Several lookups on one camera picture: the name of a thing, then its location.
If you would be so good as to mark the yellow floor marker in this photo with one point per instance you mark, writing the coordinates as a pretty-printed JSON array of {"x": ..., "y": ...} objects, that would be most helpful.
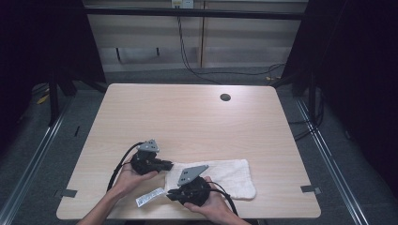
[{"x": 43, "y": 99}]

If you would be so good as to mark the person's right hand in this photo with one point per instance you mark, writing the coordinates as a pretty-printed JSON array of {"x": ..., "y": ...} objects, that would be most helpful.
[{"x": 216, "y": 204}]

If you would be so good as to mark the dark curtain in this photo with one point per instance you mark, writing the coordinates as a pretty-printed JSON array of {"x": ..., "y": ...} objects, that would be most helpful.
[
  {"x": 37, "y": 40},
  {"x": 359, "y": 62}
]

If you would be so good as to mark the cream cloth with white label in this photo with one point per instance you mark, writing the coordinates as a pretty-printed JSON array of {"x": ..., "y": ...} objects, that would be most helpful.
[{"x": 231, "y": 178}]

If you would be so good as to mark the aluminium floor rail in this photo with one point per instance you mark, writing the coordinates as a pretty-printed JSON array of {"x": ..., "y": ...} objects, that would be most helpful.
[
  {"x": 331, "y": 162},
  {"x": 31, "y": 162}
]

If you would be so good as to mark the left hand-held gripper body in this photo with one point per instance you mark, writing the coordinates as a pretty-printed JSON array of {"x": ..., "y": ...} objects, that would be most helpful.
[{"x": 144, "y": 164}]

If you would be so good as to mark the small black floor tape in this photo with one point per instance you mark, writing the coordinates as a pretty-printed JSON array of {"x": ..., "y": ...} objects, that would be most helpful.
[{"x": 77, "y": 131}]

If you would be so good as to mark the black metal stand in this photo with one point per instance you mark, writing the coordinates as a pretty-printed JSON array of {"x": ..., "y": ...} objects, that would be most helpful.
[
  {"x": 305, "y": 84},
  {"x": 53, "y": 100}
]

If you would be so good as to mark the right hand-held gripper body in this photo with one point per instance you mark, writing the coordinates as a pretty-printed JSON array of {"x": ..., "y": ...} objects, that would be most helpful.
[{"x": 197, "y": 193}]

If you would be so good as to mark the white wall power outlet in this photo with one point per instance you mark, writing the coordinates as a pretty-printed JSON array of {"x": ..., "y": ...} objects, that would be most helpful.
[{"x": 183, "y": 3}]

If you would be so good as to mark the person's left hand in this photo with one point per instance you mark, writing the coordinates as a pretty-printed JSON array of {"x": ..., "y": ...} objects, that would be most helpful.
[{"x": 128, "y": 182}]

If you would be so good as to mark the grey tape strip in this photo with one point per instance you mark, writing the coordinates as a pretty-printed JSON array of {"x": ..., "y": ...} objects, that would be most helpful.
[
  {"x": 310, "y": 189},
  {"x": 68, "y": 193}
]

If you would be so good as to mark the black horizontal frame bar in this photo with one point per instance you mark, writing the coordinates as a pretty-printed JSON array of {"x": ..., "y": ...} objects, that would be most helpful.
[{"x": 194, "y": 13}]

